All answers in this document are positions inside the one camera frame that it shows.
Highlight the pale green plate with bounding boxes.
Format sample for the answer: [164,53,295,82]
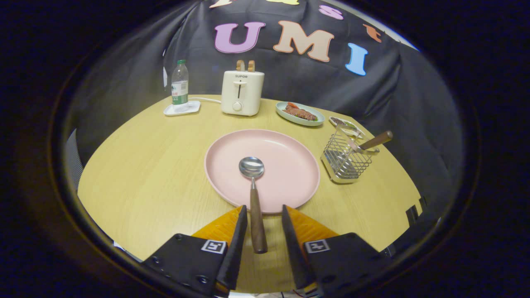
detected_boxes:
[275,101,325,127]

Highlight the white toaster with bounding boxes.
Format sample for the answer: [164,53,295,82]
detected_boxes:
[221,70,265,117]

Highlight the white square coaster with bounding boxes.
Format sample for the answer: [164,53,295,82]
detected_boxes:
[163,101,201,117]

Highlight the black backdrop cloth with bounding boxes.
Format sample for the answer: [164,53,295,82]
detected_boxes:
[68,0,464,216]

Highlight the white divided condiment dish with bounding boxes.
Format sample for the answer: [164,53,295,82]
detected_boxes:
[329,116,367,139]

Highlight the clear plastic water bottle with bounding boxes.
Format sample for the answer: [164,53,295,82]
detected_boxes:
[171,60,189,106]

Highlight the pink plate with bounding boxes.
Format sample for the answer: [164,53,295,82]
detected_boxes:
[204,129,321,214]

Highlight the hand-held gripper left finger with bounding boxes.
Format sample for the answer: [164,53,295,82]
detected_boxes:
[143,205,248,296]

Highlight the metal wire cutlery holder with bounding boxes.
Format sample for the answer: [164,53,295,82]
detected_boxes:
[320,126,380,184]

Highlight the dark chair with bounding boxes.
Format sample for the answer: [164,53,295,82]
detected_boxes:
[406,197,429,226]

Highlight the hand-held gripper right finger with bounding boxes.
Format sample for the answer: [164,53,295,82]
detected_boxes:
[282,204,392,298]

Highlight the cooked meat slices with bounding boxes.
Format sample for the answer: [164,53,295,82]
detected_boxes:
[282,102,318,122]

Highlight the grey mesh chair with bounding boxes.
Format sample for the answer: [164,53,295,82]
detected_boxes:
[65,128,83,191]

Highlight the wooden handled fork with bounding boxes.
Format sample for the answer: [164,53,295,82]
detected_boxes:
[331,131,394,166]

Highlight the wooden handled spoon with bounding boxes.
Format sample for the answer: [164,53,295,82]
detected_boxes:
[238,156,268,254]

